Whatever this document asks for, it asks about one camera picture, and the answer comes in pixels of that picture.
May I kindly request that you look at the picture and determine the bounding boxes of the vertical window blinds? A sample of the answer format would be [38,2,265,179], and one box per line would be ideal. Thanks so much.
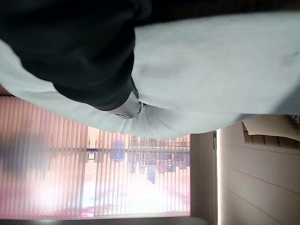
[0,96,192,221]

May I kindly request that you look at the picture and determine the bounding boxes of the white pillow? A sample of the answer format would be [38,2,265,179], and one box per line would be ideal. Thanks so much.
[241,114,300,136]

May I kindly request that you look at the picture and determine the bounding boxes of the beige tufted headboard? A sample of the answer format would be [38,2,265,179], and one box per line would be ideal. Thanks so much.
[241,114,300,149]

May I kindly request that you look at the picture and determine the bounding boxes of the white bed sheet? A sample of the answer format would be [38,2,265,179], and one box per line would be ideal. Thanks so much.
[0,11,300,141]

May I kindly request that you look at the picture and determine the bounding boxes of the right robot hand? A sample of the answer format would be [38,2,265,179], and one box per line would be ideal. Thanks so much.
[0,0,300,120]

